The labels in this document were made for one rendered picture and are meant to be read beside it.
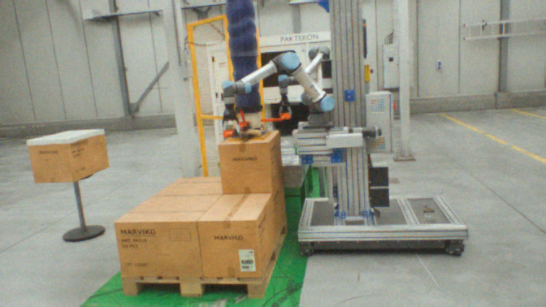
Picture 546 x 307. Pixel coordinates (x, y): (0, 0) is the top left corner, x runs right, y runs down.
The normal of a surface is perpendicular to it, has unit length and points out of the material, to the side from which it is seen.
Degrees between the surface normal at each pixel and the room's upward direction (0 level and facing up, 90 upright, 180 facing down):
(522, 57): 90
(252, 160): 90
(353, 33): 90
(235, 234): 90
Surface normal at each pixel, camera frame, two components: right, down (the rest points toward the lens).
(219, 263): -0.17, 0.20
